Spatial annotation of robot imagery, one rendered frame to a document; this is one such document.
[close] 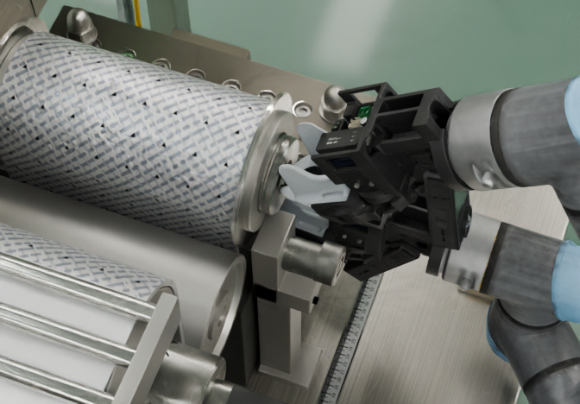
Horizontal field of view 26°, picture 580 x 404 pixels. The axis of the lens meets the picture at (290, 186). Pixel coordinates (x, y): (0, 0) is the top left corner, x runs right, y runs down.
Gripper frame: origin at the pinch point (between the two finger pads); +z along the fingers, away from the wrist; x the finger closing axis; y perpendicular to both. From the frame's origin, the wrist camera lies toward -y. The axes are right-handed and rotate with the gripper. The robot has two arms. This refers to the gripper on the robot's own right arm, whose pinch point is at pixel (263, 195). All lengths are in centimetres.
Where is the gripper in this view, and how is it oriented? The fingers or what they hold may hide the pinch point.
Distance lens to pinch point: 132.4
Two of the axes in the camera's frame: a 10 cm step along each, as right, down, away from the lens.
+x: -3.4, 8.1, -4.7
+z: -9.4, -3.0, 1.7
